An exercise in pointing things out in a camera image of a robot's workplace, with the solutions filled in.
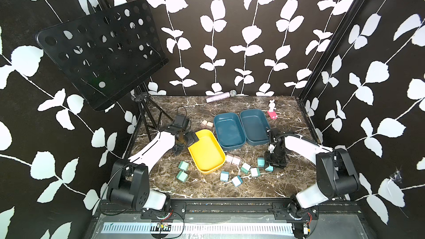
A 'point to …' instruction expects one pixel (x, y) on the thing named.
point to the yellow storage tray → (207, 153)
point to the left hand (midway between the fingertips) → (192, 140)
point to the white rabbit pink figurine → (271, 107)
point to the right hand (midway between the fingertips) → (267, 163)
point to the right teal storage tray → (254, 125)
